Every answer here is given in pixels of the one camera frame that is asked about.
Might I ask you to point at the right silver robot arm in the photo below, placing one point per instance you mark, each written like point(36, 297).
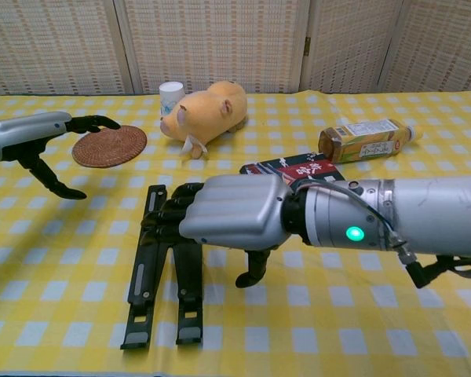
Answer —
point(435, 212)

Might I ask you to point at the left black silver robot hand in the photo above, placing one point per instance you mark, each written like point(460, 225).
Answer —
point(19, 133)

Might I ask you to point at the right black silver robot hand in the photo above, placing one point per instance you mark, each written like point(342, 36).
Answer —
point(235, 212)

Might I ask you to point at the black red printed box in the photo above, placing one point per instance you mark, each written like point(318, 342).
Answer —
point(298, 167)

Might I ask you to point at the round brown woven coaster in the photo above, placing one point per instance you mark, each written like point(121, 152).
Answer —
point(110, 151)

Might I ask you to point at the black folding laptop stand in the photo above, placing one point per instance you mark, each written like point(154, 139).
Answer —
point(139, 282)

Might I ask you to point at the brown tea bottle yellow label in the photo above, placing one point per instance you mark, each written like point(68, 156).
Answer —
point(369, 141)

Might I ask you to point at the yellow white checkered tablecloth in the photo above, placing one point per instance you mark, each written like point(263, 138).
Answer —
point(337, 334)

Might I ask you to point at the white paper cup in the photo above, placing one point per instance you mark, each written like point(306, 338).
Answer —
point(170, 98)

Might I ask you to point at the beige woven folding screen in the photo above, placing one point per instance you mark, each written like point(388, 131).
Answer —
point(220, 43)

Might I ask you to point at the orange plush animal toy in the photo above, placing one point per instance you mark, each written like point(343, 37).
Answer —
point(208, 114)

